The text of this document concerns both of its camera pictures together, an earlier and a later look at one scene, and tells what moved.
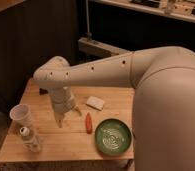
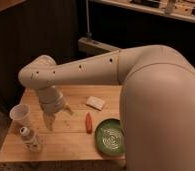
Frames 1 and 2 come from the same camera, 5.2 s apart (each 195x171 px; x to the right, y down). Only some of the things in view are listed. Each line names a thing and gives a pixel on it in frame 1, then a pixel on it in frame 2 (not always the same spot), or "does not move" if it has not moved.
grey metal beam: (98, 48) does not move
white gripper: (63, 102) → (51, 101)
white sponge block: (95, 102) does not move
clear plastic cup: (20, 115) does not move
